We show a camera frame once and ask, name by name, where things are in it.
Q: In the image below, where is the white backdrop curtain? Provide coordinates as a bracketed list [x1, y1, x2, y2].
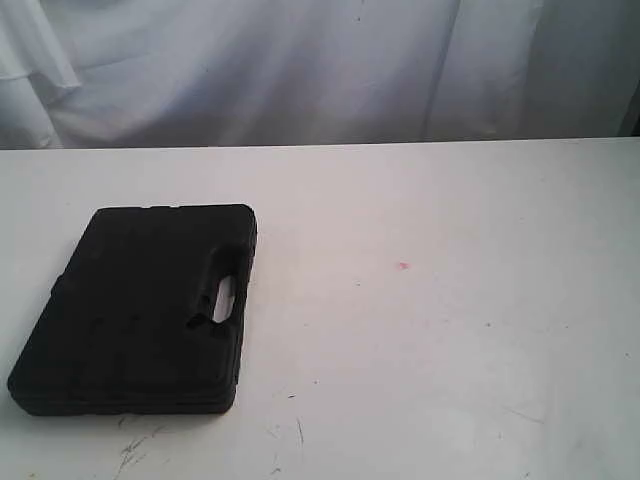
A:
[1, 1, 639, 149]

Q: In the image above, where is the black plastic tool case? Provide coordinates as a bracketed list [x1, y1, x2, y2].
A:
[7, 204, 257, 416]

